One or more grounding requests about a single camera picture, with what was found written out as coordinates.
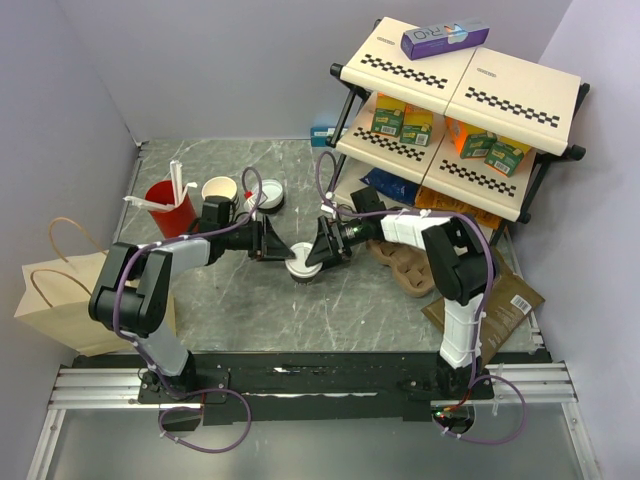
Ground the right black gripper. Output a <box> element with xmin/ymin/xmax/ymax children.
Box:
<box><xmin>305</xmin><ymin>216</ymin><xmax>368</xmax><ymax>272</ymax></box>

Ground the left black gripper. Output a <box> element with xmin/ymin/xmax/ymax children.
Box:
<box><xmin>221</xmin><ymin>215</ymin><xmax>296</xmax><ymax>262</ymax></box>

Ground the white plastic cup lid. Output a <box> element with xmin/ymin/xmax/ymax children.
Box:
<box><xmin>285</xmin><ymin>242</ymin><xmax>322</xmax><ymax>272</ymax></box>

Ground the black paper coffee cup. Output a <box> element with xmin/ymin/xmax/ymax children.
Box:
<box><xmin>289</xmin><ymin>270</ymin><xmax>319</xmax><ymax>285</ymax></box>

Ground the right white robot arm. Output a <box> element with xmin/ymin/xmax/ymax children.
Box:
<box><xmin>305</xmin><ymin>187</ymin><xmax>497</xmax><ymax>399</ymax></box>

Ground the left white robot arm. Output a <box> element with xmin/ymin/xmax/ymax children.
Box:
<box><xmin>88</xmin><ymin>196</ymin><xmax>295</xmax><ymax>402</ymax></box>

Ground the brown coffee bean pouch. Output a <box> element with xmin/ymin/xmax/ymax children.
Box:
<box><xmin>421</xmin><ymin>247</ymin><xmax>546</xmax><ymax>369</ymax></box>

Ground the stack of cup lids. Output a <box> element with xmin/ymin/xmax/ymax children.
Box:
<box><xmin>248</xmin><ymin>179</ymin><xmax>285</xmax><ymax>214</ymax></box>

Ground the pulp cup carrier tray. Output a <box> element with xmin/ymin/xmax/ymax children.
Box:
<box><xmin>366</xmin><ymin>240</ymin><xmax>435</xmax><ymax>298</ymax></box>

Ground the stack of paper cups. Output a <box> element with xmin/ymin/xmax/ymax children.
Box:
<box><xmin>201</xmin><ymin>176</ymin><xmax>238</xmax><ymax>205</ymax></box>

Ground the blue snack bag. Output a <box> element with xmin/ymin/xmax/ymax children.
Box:
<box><xmin>360</xmin><ymin>168</ymin><xmax>419</xmax><ymax>206</ymax></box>

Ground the red cup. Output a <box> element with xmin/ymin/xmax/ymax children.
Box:
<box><xmin>144</xmin><ymin>180</ymin><xmax>197</xmax><ymax>238</ymax></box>

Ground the orange snack bag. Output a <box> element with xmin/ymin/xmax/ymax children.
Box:
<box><xmin>414</xmin><ymin>186</ymin><xmax>502</xmax><ymax>230</ymax></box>

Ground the blue small box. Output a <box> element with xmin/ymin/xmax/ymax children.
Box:
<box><xmin>310</xmin><ymin>126</ymin><xmax>335</xmax><ymax>148</ymax></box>

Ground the green yellow carton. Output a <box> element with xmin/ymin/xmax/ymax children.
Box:
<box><xmin>399</xmin><ymin>105</ymin><xmax>433</xmax><ymax>147</ymax></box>
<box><xmin>371</xmin><ymin>93</ymin><xmax>406</xmax><ymax>138</ymax></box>

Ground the orange box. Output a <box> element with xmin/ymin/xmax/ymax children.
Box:
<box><xmin>445</xmin><ymin>117</ymin><xmax>489</xmax><ymax>154</ymax></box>

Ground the beige checkered shelf rack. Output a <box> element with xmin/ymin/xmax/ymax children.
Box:
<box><xmin>326</xmin><ymin>17</ymin><xmax>591</xmax><ymax>242</ymax></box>

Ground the kraft paper bag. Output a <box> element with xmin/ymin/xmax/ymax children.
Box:
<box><xmin>13</xmin><ymin>216</ymin><xmax>177</xmax><ymax>357</ymax></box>

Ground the purple box on shelf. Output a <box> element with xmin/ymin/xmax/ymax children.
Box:
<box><xmin>400</xmin><ymin>18</ymin><xmax>490</xmax><ymax>60</ymax></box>

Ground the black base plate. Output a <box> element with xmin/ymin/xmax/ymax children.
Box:
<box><xmin>137</xmin><ymin>351</ymin><xmax>496</xmax><ymax>427</ymax></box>

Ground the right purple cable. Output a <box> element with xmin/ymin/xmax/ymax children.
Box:
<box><xmin>316</xmin><ymin>151</ymin><xmax>529</xmax><ymax>446</ymax></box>

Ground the aluminium rail frame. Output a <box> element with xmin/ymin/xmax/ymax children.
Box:
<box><xmin>25</xmin><ymin>363</ymin><xmax>161</xmax><ymax>480</ymax></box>

